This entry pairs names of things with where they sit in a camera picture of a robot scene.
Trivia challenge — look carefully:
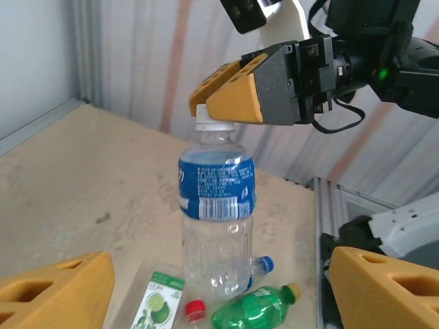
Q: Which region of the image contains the green soda bottle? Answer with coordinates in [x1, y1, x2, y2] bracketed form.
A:
[209, 282, 302, 329]

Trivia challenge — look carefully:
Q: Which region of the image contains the red label red cap bottle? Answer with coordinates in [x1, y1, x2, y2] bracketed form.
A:
[171, 299, 213, 329]

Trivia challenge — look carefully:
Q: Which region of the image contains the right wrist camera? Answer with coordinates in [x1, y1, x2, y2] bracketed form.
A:
[219, 0, 308, 47]

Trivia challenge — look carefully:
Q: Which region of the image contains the white green lime packet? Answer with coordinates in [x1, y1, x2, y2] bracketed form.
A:
[130, 270, 186, 329]

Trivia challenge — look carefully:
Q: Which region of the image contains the blue cola label bottle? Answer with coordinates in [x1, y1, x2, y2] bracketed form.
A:
[246, 255, 275, 292]

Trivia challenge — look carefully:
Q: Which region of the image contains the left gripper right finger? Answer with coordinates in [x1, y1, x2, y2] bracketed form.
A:
[329, 246, 439, 329]

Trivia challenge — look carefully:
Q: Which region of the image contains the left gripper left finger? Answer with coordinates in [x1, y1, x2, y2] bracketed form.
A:
[0, 252, 115, 329]

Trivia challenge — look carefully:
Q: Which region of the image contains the thin black cable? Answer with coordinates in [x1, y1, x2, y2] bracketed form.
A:
[311, 97, 366, 134]

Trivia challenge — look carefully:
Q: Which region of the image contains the aluminium frame bar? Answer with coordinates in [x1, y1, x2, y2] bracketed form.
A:
[0, 98, 92, 157]

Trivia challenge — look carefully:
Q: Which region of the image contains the blue label white cap bottle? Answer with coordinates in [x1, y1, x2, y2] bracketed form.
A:
[177, 104, 257, 302]

